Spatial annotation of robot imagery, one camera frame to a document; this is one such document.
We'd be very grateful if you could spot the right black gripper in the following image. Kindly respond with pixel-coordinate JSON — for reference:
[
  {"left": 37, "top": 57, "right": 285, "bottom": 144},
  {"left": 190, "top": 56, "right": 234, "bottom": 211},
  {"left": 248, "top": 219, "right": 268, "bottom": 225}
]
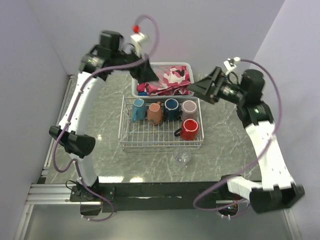
[{"left": 187, "top": 66, "right": 247, "bottom": 105}]

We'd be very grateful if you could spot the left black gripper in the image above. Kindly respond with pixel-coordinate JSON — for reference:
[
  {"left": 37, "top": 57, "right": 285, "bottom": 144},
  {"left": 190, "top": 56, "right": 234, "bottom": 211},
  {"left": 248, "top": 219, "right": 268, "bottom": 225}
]
[{"left": 112, "top": 45, "right": 160, "bottom": 84}]

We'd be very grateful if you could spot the mauve purple mug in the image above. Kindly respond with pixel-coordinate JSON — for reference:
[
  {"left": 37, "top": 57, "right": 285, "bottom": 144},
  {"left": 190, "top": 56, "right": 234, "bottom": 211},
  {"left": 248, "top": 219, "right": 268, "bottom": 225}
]
[{"left": 181, "top": 100, "right": 198, "bottom": 121}]

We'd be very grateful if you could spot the light blue mug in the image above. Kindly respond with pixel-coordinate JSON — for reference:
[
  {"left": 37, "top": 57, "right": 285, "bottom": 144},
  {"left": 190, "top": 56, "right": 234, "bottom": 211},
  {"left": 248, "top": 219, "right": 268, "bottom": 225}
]
[{"left": 131, "top": 98, "right": 147, "bottom": 123}]

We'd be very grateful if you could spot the dark blue mug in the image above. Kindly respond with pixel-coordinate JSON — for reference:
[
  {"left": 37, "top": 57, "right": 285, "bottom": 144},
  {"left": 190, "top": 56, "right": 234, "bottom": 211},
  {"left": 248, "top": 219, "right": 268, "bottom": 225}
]
[{"left": 163, "top": 98, "right": 180, "bottom": 121}]

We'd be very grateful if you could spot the salmon pink mug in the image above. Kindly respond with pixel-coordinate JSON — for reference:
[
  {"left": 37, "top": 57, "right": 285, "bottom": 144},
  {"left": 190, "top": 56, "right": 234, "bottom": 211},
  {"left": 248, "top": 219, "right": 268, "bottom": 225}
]
[{"left": 147, "top": 101, "right": 163, "bottom": 125}]

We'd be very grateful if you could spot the red mug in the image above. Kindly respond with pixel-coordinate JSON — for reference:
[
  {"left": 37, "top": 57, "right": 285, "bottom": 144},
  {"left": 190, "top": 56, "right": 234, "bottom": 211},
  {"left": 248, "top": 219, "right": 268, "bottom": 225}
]
[{"left": 174, "top": 118, "right": 199, "bottom": 141}]

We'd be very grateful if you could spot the clear glass cup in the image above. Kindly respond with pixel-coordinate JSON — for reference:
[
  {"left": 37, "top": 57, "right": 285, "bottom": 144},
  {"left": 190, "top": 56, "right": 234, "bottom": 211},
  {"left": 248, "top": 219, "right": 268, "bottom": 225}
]
[
  {"left": 150, "top": 64, "right": 169, "bottom": 86},
  {"left": 173, "top": 147, "right": 192, "bottom": 166}
]

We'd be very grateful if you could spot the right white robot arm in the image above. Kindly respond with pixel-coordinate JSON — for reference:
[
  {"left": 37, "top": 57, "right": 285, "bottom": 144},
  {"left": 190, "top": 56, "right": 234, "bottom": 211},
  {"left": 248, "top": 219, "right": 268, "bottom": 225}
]
[{"left": 188, "top": 67, "right": 305, "bottom": 214}]

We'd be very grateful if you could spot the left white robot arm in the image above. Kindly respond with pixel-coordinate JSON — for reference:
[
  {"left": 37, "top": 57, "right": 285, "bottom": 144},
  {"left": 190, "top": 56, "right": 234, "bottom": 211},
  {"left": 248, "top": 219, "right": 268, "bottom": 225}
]
[{"left": 49, "top": 30, "right": 158, "bottom": 201}]

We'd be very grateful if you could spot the pink camouflage cloth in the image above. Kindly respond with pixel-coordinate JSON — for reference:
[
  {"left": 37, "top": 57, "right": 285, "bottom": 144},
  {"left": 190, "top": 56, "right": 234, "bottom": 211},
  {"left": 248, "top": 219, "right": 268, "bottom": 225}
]
[{"left": 134, "top": 65, "right": 192, "bottom": 97}]

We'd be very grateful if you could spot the white plastic basket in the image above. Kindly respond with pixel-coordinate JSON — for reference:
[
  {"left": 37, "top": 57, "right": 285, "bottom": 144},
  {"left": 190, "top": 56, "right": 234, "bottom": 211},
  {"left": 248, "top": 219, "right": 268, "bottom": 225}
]
[{"left": 131, "top": 62, "right": 194, "bottom": 97}]

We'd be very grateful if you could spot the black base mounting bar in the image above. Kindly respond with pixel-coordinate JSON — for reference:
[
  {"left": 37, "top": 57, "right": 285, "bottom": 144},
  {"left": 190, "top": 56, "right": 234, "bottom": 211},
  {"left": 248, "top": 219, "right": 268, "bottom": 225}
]
[{"left": 69, "top": 181, "right": 241, "bottom": 213}]

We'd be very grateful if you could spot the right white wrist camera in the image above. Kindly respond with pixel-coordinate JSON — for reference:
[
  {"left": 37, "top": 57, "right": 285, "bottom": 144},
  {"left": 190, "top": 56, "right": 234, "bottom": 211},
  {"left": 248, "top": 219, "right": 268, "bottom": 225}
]
[{"left": 223, "top": 57, "right": 241, "bottom": 76}]

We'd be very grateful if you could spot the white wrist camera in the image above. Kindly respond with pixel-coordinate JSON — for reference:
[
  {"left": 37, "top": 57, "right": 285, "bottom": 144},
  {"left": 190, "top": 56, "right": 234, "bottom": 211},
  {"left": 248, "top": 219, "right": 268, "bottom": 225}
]
[
  {"left": 223, "top": 57, "right": 241, "bottom": 76},
  {"left": 130, "top": 32, "right": 150, "bottom": 56}
]

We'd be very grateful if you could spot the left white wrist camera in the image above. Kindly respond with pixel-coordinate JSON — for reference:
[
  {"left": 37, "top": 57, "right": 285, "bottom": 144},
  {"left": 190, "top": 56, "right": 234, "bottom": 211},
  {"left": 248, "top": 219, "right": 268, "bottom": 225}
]
[{"left": 130, "top": 32, "right": 150, "bottom": 56}]

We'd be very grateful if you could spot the white wire dish rack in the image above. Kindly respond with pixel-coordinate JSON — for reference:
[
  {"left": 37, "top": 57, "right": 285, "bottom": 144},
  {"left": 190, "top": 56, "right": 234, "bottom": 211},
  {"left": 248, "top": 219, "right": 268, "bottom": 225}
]
[{"left": 118, "top": 96, "right": 205, "bottom": 149}]

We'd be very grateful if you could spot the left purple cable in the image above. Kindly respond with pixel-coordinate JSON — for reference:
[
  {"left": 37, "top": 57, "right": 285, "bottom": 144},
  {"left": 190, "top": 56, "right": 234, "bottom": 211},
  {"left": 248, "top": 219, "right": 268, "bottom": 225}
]
[{"left": 52, "top": 14, "right": 160, "bottom": 222}]

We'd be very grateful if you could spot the purple cable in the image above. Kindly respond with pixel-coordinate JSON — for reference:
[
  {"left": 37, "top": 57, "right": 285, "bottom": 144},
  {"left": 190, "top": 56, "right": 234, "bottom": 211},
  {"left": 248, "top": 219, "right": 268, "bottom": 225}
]
[
  {"left": 52, "top": 14, "right": 160, "bottom": 222},
  {"left": 193, "top": 58, "right": 283, "bottom": 218}
]

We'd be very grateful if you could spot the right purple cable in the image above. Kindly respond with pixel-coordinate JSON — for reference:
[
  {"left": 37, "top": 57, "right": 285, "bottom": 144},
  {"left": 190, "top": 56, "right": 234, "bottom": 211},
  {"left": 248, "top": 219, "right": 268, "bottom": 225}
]
[{"left": 193, "top": 58, "right": 283, "bottom": 218}]

